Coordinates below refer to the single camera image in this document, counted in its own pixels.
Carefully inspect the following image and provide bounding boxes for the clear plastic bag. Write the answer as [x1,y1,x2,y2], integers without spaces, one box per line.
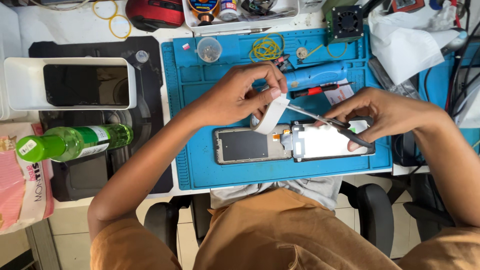
[368,57,421,101]

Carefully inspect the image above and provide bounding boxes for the blue silicone repair mat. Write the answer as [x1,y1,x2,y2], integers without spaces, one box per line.
[161,25,393,191]

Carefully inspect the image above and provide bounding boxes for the red computer mouse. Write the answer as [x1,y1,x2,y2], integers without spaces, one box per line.
[125,0,186,33]

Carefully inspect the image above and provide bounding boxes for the black work mat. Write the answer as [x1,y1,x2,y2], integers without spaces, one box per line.
[28,36,175,202]

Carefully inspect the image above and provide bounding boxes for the phone display with white back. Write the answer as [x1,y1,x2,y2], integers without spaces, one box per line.
[291,119,376,163]

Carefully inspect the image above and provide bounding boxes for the bundle of yellow rubber bands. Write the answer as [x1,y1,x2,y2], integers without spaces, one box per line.
[249,32,286,63]

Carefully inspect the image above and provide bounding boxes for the bundle of black cables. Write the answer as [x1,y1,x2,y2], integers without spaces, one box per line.
[423,0,480,119]

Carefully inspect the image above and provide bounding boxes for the pink tissue pack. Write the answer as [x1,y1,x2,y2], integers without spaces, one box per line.
[0,122,55,236]

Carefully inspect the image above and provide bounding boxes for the green liquid bottle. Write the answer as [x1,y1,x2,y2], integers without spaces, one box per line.
[16,123,134,163]

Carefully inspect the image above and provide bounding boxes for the blue side mat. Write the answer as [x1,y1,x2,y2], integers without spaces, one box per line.
[417,52,480,155]

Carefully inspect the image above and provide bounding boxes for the red and black pliers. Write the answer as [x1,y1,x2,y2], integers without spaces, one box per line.
[273,53,292,73]

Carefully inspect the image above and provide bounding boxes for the thin yellow rubber band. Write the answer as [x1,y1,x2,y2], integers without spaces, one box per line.
[305,41,348,60]

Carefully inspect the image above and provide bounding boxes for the grey phone frame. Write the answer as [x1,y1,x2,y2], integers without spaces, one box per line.
[214,125,294,166]

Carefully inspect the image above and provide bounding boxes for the blue electric screwdriver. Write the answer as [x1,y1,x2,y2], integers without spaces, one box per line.
[284,61,349,91]

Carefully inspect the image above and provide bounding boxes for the metal craft knife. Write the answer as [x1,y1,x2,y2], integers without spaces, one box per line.
[200,26,271,37]

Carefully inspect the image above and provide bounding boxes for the person's left hand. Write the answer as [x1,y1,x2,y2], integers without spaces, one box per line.
[186,61,289,129]

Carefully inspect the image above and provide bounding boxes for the white rectangular container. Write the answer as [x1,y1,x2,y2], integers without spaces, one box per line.
[3,57,137,112]

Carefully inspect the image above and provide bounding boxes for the white plastic tray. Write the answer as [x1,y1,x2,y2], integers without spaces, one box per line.
[182,0,301,35]

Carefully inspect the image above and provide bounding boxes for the red and black screwdriver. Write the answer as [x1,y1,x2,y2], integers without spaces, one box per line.
[290,82,356,100]

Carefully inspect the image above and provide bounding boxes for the person's right hand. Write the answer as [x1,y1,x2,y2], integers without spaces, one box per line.
[314,87,448,152]

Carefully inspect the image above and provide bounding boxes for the small clear cup of screws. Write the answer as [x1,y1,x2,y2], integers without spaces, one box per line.
[196,36,223,64]

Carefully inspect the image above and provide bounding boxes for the person's grey garment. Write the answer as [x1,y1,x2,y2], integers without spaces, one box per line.
[209,175,343,211]

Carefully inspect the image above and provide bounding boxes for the black-handled scissors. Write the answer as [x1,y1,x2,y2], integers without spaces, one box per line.
[287,103,376,151]

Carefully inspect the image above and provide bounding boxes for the white tape roll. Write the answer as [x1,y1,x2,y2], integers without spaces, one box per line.
[250,94,291,136]

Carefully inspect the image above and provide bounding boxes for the person's orange clothing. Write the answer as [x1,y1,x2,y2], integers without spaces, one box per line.
[89,187,480,270]

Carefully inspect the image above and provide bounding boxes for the black office chair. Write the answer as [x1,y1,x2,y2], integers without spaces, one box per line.
[143,181,395,259]

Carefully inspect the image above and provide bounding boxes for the copper wire spool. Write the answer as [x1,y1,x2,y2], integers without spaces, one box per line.
[188,0,220,26]

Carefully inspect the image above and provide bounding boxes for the white paper slip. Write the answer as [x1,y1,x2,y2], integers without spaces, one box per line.
[323,78,356,106]

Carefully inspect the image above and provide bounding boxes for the crumpled white tissue paper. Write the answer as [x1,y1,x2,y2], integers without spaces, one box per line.
[368,1,461,86]

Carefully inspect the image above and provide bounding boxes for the green box with black fan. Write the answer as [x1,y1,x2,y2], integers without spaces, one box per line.
[324,5,365,46]

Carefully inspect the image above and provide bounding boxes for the black phone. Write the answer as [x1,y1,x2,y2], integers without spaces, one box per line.
[43,64,130,107]

